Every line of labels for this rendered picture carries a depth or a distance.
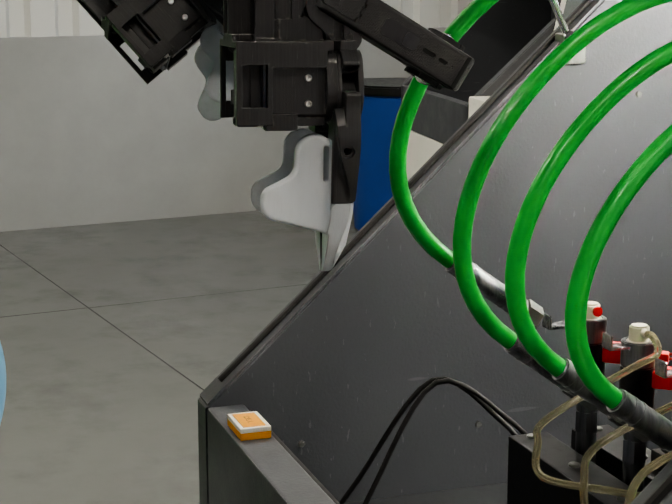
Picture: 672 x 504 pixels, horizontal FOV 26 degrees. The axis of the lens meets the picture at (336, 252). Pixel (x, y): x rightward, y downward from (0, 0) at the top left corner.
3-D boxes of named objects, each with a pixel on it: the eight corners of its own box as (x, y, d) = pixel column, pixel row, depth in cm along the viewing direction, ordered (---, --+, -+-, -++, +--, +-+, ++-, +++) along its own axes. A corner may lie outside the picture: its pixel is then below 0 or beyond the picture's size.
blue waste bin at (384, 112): (324, 223, 781) (323, 79, 766) (421, 215, 807) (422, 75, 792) (376, 242, 728) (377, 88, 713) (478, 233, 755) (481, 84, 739)
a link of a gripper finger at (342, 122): (317, 197, 96) (317, 64, 94) (343, 196, 96) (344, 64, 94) (333, 207, 91) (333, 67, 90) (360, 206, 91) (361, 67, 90)
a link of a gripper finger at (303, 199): (255, 272, 95) (254, 131, 94) (343, 269, 97) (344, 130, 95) (263, 281, 92) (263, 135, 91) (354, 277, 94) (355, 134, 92)
